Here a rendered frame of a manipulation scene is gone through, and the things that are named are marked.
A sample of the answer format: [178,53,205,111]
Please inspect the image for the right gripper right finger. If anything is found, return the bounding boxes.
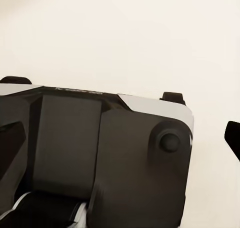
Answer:
[224,121,240,160]

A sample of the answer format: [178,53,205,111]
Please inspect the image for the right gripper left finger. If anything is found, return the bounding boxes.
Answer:
[0,121,26,181]

